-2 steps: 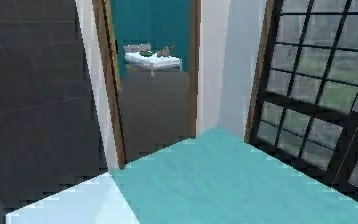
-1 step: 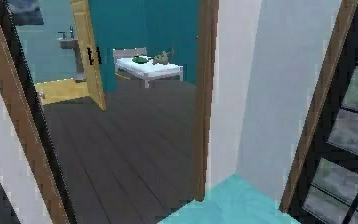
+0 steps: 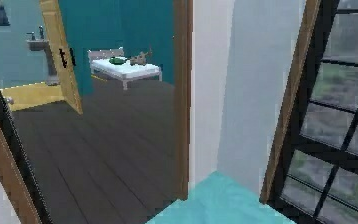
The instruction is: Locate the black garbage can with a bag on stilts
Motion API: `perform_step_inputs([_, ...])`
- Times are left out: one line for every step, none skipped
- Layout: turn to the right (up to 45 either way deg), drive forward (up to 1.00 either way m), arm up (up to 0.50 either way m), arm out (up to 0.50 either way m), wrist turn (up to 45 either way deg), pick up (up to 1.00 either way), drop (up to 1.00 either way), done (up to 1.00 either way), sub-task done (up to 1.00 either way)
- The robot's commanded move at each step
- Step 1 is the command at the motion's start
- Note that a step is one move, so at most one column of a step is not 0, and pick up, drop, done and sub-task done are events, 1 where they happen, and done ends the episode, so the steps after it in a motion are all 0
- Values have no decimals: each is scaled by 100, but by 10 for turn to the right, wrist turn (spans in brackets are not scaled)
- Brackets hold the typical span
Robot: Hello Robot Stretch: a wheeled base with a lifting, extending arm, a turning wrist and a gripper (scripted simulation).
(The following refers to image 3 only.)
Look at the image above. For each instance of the tan teddy bear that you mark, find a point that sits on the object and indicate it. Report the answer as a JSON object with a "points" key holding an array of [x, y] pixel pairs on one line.
{"points": [[139, 58]]}

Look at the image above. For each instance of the white bed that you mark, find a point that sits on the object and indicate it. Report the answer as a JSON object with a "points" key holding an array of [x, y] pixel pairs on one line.
{"points": [[125, 70]]}

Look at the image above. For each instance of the green round object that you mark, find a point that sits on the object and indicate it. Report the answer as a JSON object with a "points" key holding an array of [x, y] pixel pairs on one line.
{"points": [[117, 60]]}

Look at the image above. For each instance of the yellow wooden room door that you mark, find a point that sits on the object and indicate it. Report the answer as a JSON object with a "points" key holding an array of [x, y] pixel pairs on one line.
{"points": [[61, 50]]}

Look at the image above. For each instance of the black framed window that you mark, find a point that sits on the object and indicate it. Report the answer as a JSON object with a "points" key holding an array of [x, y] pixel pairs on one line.
{"points": [[333, 126]]}

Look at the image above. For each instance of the silver round door knob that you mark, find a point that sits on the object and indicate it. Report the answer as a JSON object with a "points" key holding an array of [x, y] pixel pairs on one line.
{"points": [[9, 100]]}

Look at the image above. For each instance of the brown room door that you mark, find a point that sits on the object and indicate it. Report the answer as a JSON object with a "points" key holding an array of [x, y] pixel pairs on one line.
{"points": [[7, 156]]}

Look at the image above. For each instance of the grey pedestal sink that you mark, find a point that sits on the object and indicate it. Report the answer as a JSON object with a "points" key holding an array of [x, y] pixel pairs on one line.
{"points": [[43, 50]]}

